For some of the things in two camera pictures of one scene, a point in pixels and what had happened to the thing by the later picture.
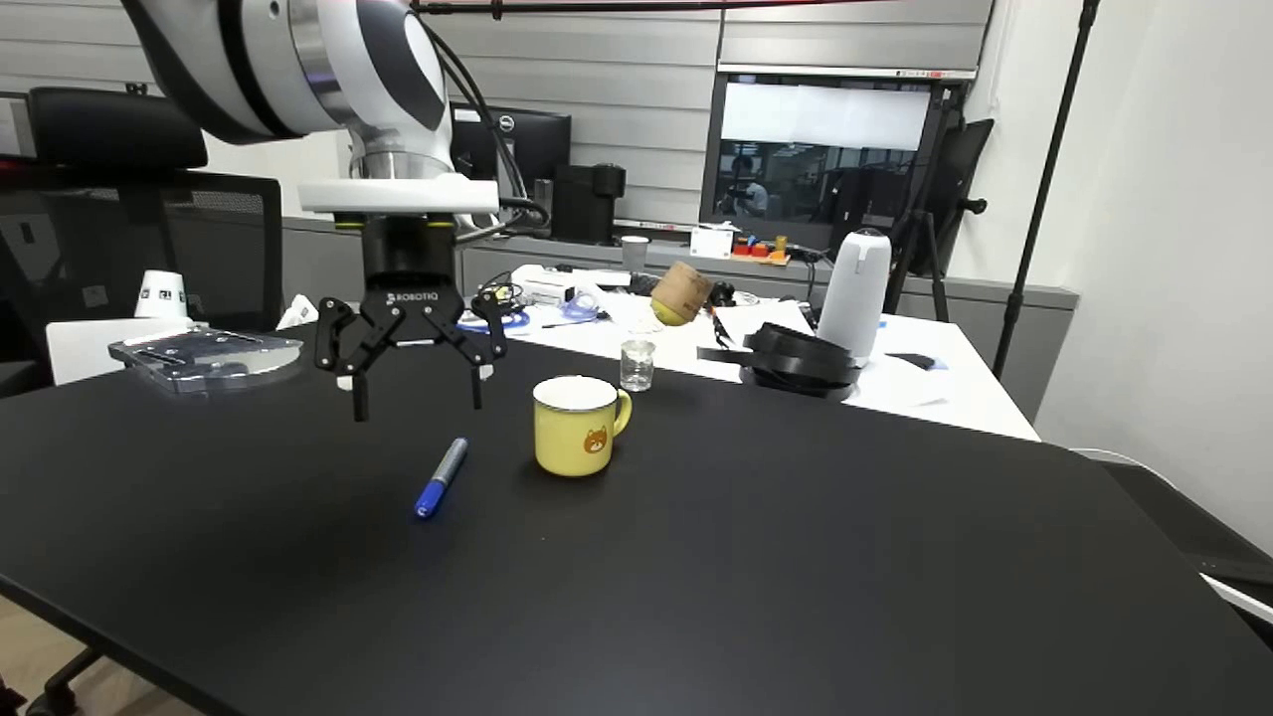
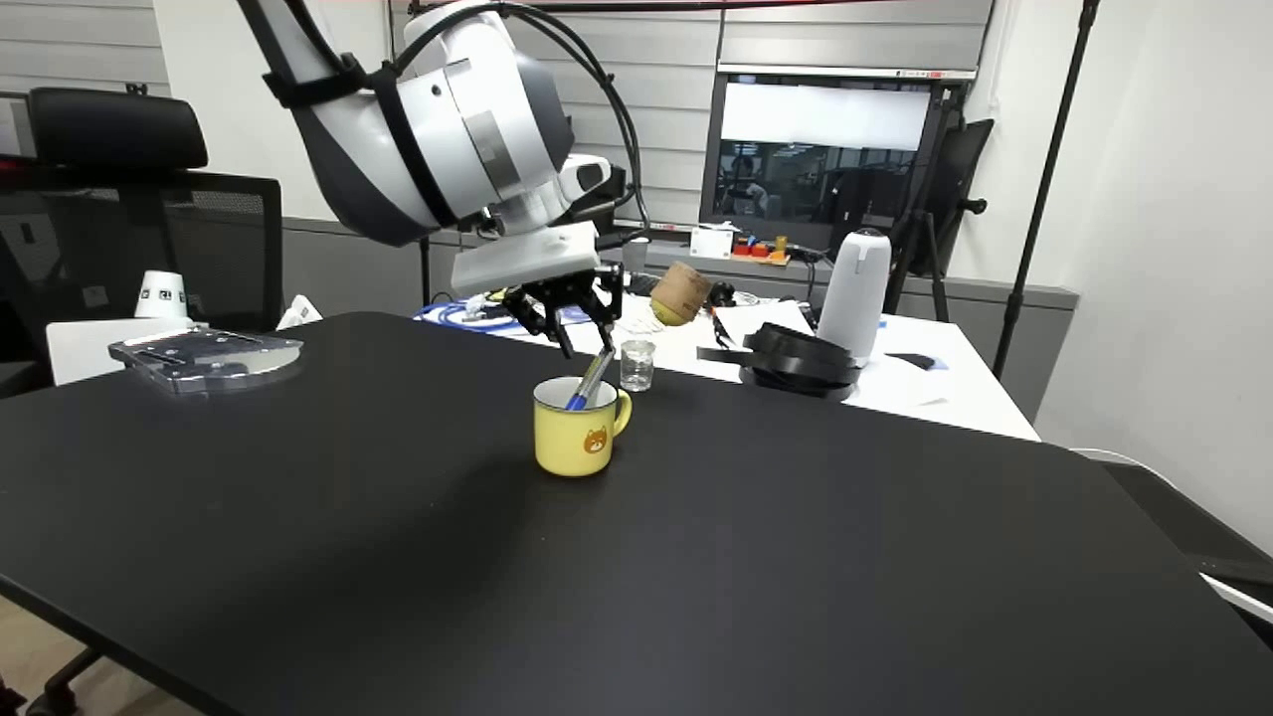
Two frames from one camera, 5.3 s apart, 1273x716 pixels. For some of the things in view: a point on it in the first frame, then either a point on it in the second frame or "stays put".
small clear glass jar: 638,362 stays put
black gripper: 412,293 to 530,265
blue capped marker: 434,483 to 589,379
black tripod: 1061,142 stays put
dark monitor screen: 814,156 stays put
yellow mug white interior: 574,422 stays put
